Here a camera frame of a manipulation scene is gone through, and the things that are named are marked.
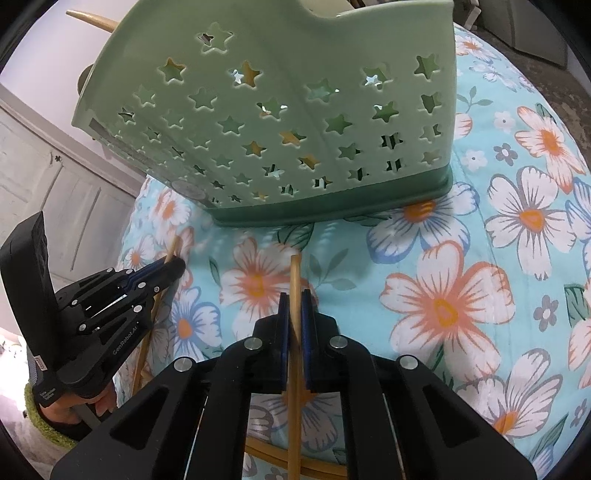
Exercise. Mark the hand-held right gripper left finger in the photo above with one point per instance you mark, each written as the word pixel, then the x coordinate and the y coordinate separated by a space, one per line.
pixel 284 341

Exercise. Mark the floral blue blanket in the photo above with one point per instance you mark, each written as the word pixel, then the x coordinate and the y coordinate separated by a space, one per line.
pixel 461 258

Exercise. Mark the grey refrigerator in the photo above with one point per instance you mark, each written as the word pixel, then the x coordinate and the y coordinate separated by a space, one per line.
pixel 521 27

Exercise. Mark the person's left hand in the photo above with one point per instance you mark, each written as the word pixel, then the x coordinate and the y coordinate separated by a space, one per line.
pixel 60 413

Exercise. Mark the white panelled door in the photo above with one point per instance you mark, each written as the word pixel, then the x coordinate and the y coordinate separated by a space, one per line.
pixel 55 194

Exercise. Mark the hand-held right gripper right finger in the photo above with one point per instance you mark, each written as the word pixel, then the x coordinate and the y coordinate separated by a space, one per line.
pixel 307 341

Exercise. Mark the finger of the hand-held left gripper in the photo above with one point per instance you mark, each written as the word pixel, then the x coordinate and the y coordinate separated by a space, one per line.
pixel 115 281
pixel 115 346

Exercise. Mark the green plastic utensil holder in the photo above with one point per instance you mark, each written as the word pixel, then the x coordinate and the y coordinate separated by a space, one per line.
pixel 295 60

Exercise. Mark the long wooden chopstick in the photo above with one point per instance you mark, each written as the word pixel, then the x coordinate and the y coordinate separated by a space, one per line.
pixel 295 277

